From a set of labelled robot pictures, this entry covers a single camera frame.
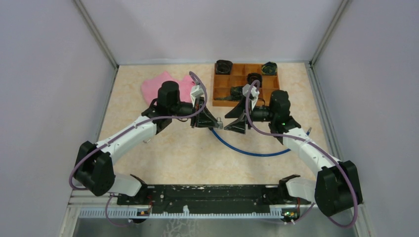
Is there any pink cloth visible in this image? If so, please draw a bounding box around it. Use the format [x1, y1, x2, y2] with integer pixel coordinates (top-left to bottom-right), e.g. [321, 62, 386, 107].
[141, 71, 195, 105]

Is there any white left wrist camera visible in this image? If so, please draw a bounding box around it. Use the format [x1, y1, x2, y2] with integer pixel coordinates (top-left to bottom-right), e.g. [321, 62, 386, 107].
[190, 84, 205, 105]

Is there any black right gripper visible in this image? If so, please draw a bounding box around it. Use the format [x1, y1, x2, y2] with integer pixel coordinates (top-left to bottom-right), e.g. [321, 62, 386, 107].
[224, 94, 276, 134]

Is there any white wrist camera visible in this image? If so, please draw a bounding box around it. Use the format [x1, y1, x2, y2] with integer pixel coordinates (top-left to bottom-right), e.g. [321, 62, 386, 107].
[190, 84, 205, 105]
[242, 84, 259, 110]

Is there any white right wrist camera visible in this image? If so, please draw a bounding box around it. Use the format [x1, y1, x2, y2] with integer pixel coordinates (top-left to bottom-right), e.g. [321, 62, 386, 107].
[242, 84, 259, 110]

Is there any grey combination lock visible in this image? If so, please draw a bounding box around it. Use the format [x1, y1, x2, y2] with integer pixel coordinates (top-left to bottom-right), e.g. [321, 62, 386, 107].
[216, 118, 224, 130]

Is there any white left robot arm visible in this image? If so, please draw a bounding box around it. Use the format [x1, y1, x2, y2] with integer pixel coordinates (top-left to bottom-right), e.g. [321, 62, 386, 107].
[69, 81, 223, 204]

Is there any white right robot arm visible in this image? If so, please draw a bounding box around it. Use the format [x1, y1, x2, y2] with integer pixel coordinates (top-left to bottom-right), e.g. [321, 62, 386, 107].
[225, 90, 363, 217]

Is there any blue ethernet cable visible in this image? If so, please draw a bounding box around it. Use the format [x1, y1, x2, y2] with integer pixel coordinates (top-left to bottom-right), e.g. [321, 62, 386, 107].
[210, 127, 312, 158]

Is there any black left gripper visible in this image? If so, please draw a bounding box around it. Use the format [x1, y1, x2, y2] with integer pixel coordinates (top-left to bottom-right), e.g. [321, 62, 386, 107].
[169, 96, 219, 128]

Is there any grey slotted cable duct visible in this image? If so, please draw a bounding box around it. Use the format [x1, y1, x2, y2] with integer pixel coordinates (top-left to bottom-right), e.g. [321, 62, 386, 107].
[79, 205, 298, 220]

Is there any wooden compartment tray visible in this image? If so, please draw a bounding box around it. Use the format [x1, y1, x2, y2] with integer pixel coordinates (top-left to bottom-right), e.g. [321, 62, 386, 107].
[212, 63, 280, 107]

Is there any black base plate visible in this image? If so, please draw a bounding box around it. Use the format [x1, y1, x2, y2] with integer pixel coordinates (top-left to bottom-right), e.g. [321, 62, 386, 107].
[117, 184, 311, 216]

